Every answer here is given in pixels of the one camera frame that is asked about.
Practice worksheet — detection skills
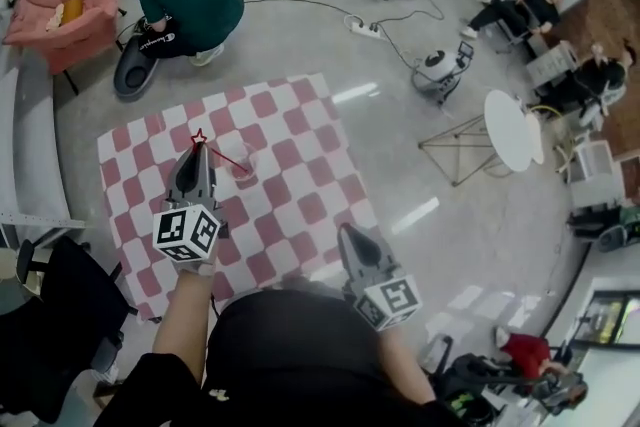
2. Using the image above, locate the pink armchair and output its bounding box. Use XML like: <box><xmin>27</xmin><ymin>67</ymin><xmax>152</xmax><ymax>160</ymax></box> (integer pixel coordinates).
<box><xmin>3</xmin><ymin>0</ymin><xmax>120</xmax><ymax>77</ymax></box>

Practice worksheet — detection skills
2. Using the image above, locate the black office chair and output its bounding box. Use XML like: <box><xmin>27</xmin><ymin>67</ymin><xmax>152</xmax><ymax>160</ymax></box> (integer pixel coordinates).
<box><xmin>0</xmin><ymin>236</ymin><xmax>139</xmax><ymax>425</ymax></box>

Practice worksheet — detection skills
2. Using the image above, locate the pink white checkered cloth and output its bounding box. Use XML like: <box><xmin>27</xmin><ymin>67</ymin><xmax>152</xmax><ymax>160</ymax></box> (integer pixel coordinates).
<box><xmin>96</xmin><ymin>72</ymin><xmax>382</xmax><ymax>322</ymax></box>

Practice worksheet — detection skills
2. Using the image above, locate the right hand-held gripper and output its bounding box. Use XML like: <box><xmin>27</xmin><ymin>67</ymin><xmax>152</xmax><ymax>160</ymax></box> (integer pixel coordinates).
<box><xmin>336</xmin><ymin>223</ymin><xmax>423</xmax><ymax>333</ymax></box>

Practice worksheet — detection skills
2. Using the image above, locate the white power strip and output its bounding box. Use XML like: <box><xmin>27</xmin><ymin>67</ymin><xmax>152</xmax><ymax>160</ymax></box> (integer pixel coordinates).
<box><xmin>349</xmin><ymin>21</ymin><xmax>385</xmax><ymax>41</ymax></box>

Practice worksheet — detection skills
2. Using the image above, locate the white drawer cabinet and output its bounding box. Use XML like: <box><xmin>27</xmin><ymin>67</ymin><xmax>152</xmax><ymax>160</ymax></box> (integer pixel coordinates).
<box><xmin>525</xmin><ymin>40</ymin><xmax>582</xmax><ymax>89</ymax></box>

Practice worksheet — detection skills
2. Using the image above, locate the white plastic chair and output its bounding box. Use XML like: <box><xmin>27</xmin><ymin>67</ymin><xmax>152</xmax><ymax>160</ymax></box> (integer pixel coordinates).
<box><xmin>555</xmin><ymin>138</ymin><xmax>627</xmax><ymax>212</ymax></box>

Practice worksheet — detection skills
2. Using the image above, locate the person's black clothing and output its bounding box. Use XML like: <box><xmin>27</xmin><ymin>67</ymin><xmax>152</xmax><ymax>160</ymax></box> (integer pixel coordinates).
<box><xmin>98</xmin><ymin>288</ymin><xmax>454</xmax><ymax>427</ymax></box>

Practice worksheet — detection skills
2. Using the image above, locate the person's right forearm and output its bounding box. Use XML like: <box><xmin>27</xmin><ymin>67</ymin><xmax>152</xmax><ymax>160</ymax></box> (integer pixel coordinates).
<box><xmin>378</xmin><ymin>320</ymin><xmax>437</xmax><ymax>407</ymax></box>

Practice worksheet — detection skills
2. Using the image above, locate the grey wheeled machine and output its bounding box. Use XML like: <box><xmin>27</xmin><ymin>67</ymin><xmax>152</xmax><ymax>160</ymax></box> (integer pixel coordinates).
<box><xmin>410</xmin><ymin>41</ymin><xmax>475</xmax><ymax>105</ymax></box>

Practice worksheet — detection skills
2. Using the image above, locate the yellow cushion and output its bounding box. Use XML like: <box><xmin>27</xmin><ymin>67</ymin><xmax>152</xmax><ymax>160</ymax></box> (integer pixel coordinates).
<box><xmin>60</xmin><ymin>0</ymin><xmax>87</xmax><ymax>24</ymax></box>

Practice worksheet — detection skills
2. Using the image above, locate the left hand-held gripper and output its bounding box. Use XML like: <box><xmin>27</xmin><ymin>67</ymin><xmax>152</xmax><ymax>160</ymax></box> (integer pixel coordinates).
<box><xmin>151</xmin><ymin>142</ymin><xmax>230</xmax><ymax>277</ymax></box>

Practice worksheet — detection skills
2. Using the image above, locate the black floor cable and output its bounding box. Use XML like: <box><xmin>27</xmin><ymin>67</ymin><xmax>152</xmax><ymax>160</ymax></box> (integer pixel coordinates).
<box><xmin>243</xmin><ymin>0</ymin><xmax>357</xmax><ymax>24</ymax></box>

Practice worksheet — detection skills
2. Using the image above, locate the clear plastic cup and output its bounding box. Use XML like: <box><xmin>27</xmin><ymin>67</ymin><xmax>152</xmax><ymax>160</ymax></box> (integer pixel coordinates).
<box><xmin>224</xmin><ymin>141</ymin><xmax>261</xmax><ymax>185</ymax></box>

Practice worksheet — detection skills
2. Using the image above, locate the white round table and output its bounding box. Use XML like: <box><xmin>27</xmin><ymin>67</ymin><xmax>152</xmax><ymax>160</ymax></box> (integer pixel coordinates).
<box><xmin>417</xmin><ymin>88</ymin><xmax>545</xmax><ymax>188</ymax></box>

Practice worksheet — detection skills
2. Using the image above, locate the black oval basin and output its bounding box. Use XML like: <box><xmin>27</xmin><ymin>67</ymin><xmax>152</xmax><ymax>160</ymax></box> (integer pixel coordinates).
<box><xmin>113</xmin><ymin>36</ymin><xmax>162</xmax><ymax>99</ymax></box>

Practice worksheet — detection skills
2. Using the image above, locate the person's left forearm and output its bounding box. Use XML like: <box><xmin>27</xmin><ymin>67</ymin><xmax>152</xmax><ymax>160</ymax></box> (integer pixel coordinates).
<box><xmin>151</xmin><ymin>264</ymin><xmax>217</xmax><ymax>391</ymax></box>

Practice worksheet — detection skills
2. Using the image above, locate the grey metal bench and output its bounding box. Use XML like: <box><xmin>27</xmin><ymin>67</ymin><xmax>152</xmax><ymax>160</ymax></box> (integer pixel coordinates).
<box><xmin>0</xmin><ymin>45</ymin><xmax>87</xmax><ymax>247</ymax></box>

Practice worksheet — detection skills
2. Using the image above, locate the red star stick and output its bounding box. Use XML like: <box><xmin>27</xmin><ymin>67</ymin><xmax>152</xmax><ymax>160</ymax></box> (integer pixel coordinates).
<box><xmin>189</xmin><ymin>127</ymin><xmax>250</xmax><ymax>175</ymax></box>

